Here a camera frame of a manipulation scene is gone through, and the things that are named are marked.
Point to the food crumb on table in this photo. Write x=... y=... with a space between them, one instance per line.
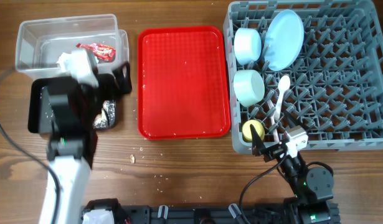
x=132 y=159

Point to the light blue plate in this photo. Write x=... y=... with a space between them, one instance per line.
x=284 y=39

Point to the green bowl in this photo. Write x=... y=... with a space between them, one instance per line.
x=249 y=87

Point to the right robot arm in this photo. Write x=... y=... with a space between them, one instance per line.
x=312 y=184

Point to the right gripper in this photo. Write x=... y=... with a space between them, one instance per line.
x=271 y=151

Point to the rice and food scraps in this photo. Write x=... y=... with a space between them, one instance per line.
x=107 y=118

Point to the clear plastic bin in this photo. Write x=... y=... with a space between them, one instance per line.
x=40 y=43

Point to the white plastic fork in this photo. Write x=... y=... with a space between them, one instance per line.
x=272 y=119

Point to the white plastic spoon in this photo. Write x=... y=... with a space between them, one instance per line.
x=283 y=86

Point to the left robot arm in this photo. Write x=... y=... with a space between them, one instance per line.
x=73 y=139

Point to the light blue bowl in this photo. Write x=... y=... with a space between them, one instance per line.
x=247 y=45

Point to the black waste tray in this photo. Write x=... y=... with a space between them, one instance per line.
x=41 y=116

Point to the red serving tray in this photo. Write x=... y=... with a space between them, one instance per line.
x=182 y=83

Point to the grey dishwasher rack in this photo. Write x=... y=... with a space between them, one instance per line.
x=336 y=81

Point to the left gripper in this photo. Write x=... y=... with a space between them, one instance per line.
x=113 y=91

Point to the yellow plastic cup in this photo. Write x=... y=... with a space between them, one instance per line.
x=246 y=131

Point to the red snack wrapper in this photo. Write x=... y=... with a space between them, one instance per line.
x=101 y=51

